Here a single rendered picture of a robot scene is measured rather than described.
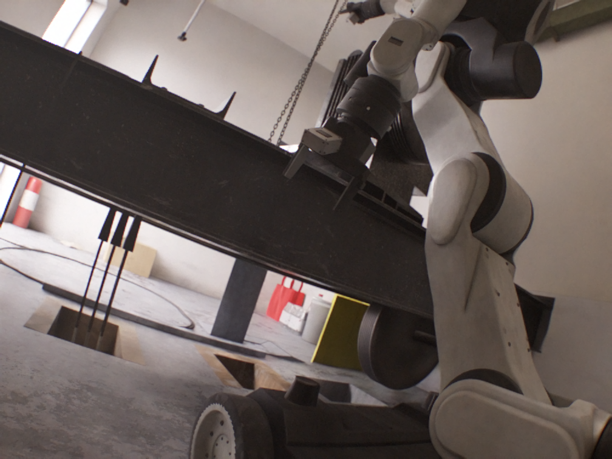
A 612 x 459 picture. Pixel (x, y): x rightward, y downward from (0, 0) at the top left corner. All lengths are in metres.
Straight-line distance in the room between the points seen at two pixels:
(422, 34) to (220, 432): 0.69
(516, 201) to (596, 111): 1.95
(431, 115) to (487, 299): 0.38
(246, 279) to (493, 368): 1.56
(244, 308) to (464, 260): 1.52
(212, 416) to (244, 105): 3.57
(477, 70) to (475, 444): 0.64
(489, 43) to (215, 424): 0.84
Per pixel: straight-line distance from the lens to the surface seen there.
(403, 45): 0.61
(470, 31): 0.85
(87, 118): 0.85
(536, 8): 0.92
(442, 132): 0.73
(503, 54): 0.75
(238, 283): 1.90
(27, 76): 0.91
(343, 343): 2.21
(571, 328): 2.02
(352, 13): 1.73
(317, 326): 2.84
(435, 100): 0.76
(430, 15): 0.68
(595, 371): 1.96
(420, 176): 1.87
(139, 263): 3.24
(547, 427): 0.44
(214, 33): 4.17
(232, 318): 1.94
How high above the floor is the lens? 0.38
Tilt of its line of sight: 8 degrees up
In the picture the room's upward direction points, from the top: 19 degrees clockwise
